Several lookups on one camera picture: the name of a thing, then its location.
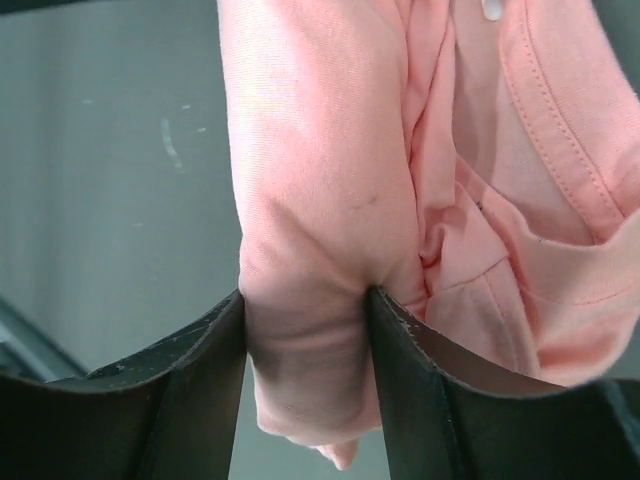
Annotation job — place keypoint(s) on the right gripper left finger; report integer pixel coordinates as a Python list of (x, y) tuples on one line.
[(168, 411)]

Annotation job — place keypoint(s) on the pink t shirt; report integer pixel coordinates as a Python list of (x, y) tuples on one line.
[(477, 159)]

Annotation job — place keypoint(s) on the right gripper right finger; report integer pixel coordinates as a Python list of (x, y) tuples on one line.
[(449, 414)]

